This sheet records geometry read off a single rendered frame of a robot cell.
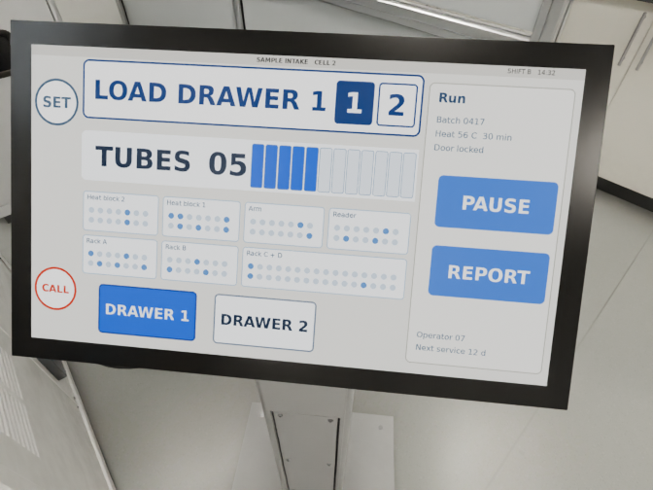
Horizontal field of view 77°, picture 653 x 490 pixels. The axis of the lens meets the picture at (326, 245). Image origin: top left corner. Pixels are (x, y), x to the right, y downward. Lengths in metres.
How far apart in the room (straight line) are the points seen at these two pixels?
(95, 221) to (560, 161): 0.41
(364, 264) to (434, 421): 1.13
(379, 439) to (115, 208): 1.11
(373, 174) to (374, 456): 1.09
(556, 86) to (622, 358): 1.52
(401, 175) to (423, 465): 1.14
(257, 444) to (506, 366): 1.05
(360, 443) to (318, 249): 1.04
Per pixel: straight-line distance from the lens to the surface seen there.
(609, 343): 1.87
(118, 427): 1.55
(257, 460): 1.35
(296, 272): 0.37
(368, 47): 0.38
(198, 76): 0.40
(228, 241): 0.38
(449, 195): 0.37
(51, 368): 1.40
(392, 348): 0.38
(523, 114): 0.39
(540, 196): 0.39
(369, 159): 0.36
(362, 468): 1.34
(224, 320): 0.39
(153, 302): 0.41
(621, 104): 2.35
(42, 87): 0.47
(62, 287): 0.46
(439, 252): 0.37
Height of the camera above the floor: 1.32
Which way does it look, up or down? 45 degrees down
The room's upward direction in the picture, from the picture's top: 1 degrees clockwise
